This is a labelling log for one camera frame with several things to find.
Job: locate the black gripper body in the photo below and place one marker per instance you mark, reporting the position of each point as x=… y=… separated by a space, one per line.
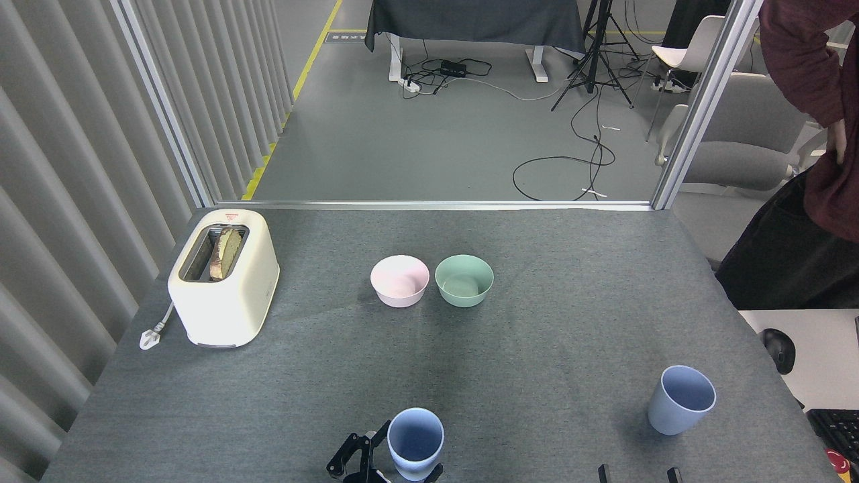
x=359 y=479

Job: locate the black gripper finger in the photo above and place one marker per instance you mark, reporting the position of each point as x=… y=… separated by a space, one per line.
x=435 y=474
x=356 y=453
x=604 y=475
x=675 y=476

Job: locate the blue plastic cup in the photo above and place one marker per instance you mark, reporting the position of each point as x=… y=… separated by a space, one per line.
x=415 y=463
x=674 y=412

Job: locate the red round button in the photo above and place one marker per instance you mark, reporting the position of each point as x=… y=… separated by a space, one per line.
x=837 y=464

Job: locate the black computer mouse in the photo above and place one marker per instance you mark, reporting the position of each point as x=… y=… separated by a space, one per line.
x=778 y=349

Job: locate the black keyboard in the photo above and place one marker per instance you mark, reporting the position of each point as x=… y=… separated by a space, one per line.
x=839 y=433

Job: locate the pink bowl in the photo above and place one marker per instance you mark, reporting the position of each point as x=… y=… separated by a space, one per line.
x=400 y=282

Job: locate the green bowl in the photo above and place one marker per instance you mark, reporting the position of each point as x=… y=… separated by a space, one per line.
x=464 y=285

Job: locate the white side desk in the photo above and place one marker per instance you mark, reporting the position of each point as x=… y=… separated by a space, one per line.
x=825 y=355

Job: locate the cream white toaster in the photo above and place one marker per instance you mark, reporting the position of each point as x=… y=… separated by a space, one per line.
x=228 y=302

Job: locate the white toaster power plug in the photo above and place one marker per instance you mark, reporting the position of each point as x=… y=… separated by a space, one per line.
x=151 y=337

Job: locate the toasted bread slice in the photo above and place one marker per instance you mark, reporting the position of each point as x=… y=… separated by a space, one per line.
x=226 y=253

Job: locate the person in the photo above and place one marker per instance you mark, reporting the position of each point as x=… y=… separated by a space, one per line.
x=798 y=255

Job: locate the grey office chair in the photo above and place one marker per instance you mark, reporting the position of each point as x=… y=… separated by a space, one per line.
x=751 y=127

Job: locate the white power strip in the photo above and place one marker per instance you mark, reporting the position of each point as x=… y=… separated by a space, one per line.
x=411 y=85

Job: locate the white table leg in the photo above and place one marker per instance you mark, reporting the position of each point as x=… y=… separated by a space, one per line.
x=395 y=60
x=537 y=66

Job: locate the black power adapter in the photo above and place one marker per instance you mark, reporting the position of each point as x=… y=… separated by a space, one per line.
x=453 y=68

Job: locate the black tripod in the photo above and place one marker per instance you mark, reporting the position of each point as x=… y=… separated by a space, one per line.
x=592 y=54

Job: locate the white plastic chair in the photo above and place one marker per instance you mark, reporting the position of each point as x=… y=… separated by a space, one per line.
x=688 y=54

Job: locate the dark table cloth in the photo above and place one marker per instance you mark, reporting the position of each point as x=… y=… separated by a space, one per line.
x=470 y=20

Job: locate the silver frame rail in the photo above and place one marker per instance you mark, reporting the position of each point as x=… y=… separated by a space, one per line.
x=429 y=204

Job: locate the silver frame post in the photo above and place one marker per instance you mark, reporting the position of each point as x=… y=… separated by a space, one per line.
x=164 y=107
x=704 y=100

